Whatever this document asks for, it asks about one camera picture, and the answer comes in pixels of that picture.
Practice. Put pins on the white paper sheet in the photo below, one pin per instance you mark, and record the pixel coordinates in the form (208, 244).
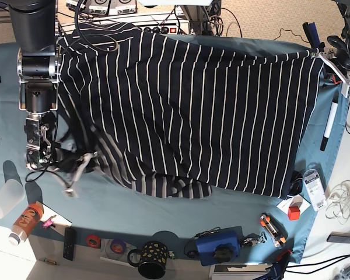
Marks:
(49, 214)

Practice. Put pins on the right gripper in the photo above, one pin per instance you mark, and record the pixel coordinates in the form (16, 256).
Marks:
(68, 166)

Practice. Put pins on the orange labelled bottle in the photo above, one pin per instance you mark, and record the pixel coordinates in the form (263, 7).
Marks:
(25, 223)

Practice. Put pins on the clear plastic package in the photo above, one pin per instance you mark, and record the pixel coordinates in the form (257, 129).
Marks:
(315, 190)

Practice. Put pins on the blue box with knob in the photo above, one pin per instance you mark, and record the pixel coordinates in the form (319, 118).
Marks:
(217, 248)

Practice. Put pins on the teal tablecloth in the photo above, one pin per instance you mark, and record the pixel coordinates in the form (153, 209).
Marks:
(109, 210)

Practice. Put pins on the black white marker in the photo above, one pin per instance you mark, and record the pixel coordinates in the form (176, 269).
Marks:
(329, 125)

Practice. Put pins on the black remote control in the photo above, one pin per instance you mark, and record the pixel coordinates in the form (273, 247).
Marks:
(69, 243)

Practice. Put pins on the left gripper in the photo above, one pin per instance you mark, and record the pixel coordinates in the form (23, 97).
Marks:
(337, 66)

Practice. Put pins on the white paper card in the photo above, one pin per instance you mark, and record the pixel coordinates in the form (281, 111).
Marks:
(297, 200)

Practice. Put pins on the orange tape roll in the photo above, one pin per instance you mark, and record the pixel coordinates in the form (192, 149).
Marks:
(93, 241)

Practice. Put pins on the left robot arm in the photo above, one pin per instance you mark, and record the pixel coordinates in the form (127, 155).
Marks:
(342, 41)

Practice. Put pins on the metal keyring clip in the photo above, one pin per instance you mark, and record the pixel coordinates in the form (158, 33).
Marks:
(254, 240)

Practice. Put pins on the purple tape roll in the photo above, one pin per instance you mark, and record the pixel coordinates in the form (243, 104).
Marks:
(118, 246)

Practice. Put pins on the orange black utility knife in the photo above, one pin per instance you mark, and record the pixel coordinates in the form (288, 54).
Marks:
(276, 236)

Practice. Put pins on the black mug yellow pattern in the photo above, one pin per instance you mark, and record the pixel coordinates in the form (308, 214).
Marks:
(150, 260)

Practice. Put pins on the red cube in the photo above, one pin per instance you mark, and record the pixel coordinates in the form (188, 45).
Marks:
(293, 213)

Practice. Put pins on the navy white striped t-shirt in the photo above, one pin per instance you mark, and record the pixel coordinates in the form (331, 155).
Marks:
(175, 119)

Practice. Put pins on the translucent plastic cup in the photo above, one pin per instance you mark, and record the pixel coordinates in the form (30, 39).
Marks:
(11, 194)

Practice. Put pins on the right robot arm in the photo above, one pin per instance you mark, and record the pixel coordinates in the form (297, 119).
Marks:
(36, 29)

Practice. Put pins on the pink toy figure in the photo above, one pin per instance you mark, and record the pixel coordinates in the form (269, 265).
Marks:
(49, 222)

